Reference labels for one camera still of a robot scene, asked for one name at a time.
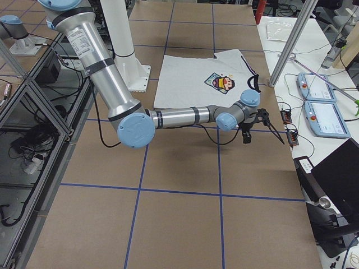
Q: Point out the teach pendant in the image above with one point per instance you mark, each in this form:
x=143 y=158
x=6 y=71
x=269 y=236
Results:
x=325 y=120
x=315 y=89

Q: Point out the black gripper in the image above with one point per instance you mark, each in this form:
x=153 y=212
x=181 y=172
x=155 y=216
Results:
x=262 y=115

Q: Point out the upper small circuit board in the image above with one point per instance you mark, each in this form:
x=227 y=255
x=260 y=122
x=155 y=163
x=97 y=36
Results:
x=286 y=116

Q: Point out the upper teach pendant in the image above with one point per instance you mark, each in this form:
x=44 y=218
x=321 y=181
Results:
x=315 y=89

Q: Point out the aluminium frame post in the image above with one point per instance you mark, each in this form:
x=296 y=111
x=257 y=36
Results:
x=296 y=32

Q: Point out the black stand with metal cup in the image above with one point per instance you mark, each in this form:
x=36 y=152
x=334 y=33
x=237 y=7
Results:
x=332 y=232

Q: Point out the black laptop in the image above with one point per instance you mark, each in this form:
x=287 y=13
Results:
x=337 y=175

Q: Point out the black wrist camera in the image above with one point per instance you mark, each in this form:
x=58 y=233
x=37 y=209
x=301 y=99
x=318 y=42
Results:
x=246 y=134

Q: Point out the black power adapter box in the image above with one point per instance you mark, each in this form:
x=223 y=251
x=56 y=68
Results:
x=49 y=72

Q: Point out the lower small circuit board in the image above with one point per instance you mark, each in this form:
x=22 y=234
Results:
x=292 y=140

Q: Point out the small circuit board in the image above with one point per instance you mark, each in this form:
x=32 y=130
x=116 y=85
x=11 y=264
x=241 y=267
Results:
x=286 y=116
x=292 y=140

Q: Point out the aluminium frame glass cabinet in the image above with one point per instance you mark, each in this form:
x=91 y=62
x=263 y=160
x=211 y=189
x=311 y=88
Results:
x=40 y=125

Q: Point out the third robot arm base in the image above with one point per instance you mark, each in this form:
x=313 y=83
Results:
x=25 y=44

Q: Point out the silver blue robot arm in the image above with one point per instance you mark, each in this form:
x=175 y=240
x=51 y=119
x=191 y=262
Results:
x=136 y=126

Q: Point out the red fire extinguisher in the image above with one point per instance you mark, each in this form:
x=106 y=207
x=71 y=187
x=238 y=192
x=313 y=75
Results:
x=260 y=10

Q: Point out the clear plastic bag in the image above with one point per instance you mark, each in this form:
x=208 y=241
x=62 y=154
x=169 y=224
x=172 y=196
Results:
x=278 y=31

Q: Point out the grey cartoon print t-shirt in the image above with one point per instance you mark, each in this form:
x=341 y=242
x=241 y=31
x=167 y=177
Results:
x=188 y=82

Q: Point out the lower teach pendant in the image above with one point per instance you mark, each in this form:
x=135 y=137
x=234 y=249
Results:
x=325 y=120

